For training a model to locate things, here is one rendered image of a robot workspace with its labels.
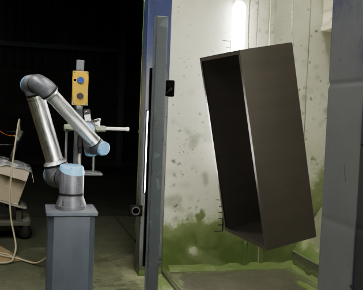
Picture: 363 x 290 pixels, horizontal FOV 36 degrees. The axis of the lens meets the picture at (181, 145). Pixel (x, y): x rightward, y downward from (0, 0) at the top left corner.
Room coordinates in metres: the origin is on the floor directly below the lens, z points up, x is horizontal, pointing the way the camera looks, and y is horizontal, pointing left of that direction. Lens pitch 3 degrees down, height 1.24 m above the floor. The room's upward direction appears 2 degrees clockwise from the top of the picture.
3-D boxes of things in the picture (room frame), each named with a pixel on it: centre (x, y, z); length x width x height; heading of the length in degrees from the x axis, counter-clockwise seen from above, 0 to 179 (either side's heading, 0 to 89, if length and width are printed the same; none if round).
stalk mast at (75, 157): (4.32, 0.80, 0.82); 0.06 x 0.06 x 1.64; 15
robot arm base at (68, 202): (3.43, 0.67, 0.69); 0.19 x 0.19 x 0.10
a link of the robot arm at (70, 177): (3.44, 0.68, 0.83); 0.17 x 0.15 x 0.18; 38
